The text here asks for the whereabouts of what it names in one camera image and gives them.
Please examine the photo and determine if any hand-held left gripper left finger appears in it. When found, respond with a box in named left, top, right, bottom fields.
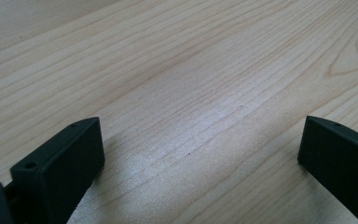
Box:
left=9, top=116, right=106, bottom=224

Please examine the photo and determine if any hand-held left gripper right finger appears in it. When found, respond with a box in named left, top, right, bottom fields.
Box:
left=296, top=115, right=358, bottom=224

